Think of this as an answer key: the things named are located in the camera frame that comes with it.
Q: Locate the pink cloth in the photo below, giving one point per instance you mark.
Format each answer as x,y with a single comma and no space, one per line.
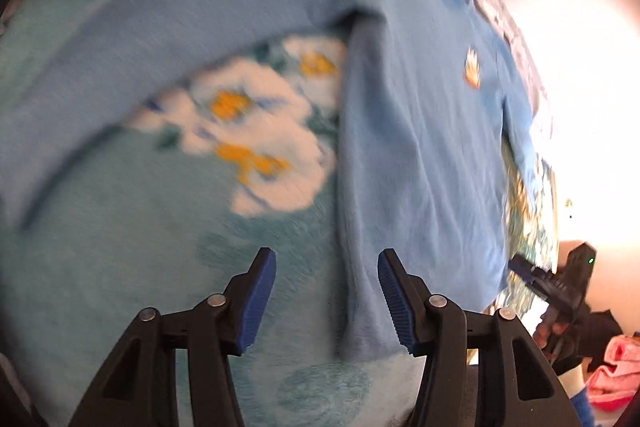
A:
615,382

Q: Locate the light blue sweater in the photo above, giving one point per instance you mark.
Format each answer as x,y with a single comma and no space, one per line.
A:
428,93

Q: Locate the right hand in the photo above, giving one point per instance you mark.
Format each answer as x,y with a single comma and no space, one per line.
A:
547,331

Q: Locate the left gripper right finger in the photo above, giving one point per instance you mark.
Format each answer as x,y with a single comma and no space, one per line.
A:
516,384

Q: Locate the teal floral bed blanket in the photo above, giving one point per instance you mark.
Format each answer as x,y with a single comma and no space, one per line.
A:
164,208

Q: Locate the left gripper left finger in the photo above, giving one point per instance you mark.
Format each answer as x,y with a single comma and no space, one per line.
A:
136,384

